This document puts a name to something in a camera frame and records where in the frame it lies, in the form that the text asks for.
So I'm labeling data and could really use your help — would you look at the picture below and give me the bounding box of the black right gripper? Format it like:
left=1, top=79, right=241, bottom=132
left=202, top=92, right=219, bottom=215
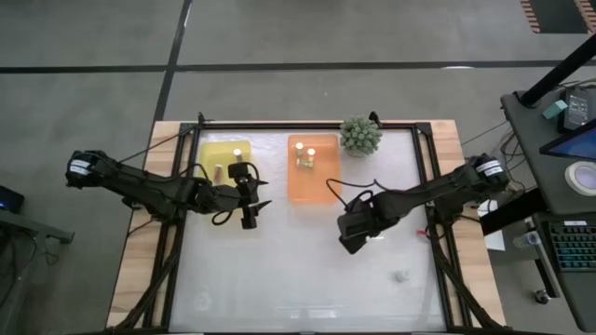
left=336, top=199, right=390, bottom=256

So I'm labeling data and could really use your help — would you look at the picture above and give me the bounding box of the black slanted pole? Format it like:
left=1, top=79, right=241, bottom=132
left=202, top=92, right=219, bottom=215
left=519, top=34, right=596, bottom=107

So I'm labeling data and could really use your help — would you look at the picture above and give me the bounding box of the clear plastic object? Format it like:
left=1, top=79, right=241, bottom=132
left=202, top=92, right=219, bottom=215
left=511, top=231, right=544, bottom=250

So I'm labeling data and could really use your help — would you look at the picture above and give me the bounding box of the white paper sheet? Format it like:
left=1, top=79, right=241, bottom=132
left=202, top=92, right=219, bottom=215
left=477, top=199, right=507, bottom=252

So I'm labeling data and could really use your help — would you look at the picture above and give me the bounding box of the backlit black keyboard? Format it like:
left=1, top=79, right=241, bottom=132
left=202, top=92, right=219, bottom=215
left=549, top=221, right=596, bottom=274

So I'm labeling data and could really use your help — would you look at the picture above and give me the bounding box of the tangled cable bundle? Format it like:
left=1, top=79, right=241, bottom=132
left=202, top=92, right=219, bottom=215
left=460, top=120, right=527, bottom=187

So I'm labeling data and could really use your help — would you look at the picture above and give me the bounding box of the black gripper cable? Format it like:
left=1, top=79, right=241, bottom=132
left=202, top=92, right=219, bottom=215
left=324, top=178, right=379, bottom=208

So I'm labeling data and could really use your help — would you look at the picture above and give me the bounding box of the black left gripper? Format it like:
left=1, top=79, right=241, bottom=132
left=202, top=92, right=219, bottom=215
left=226, top=162, right=274, bottom=231

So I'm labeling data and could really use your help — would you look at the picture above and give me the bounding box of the yellow translucent plastic bin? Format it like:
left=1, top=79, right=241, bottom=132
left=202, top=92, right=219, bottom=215
left=198, top=139, right=253, bottom=196

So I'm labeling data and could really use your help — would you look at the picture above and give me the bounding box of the small teal box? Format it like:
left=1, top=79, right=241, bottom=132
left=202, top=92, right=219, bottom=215
left=541, top=99, right=568, bottom=121

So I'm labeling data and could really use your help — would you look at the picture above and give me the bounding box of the green potted succulent plant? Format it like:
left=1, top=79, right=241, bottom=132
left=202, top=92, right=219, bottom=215
left=338, top=115, right=384, bottom=157

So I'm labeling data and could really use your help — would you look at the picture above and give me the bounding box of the orange translucent plastic bin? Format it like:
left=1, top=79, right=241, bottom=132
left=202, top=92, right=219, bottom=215
left=287, top=133, right=344, bottom=205

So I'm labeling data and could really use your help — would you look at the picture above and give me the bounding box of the grey metal stand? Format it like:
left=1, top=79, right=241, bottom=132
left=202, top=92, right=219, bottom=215
left=0, top=208, right=75, bottom=322

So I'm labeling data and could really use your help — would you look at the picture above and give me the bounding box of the dark grey side desk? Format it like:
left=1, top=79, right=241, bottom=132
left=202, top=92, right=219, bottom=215
left=500, top=78, right=596, bottom=334

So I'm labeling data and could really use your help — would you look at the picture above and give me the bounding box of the dark mat with striped edge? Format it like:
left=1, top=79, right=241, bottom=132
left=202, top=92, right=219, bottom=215
left=520, top=0, right=596, bottom=34

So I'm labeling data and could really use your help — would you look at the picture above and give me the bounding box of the laptop with blue screen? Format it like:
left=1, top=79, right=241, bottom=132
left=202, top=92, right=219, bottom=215
left=538, top=121, right=596, bottom=163

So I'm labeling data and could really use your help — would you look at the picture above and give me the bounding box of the black device with blue light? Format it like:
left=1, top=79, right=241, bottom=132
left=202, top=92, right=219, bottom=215
left=0, top=185, right=25, bottom=215

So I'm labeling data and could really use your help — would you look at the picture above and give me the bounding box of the black metal table frame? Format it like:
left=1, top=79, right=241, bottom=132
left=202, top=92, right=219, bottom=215
left=142, top=111, right=504, bottom=334

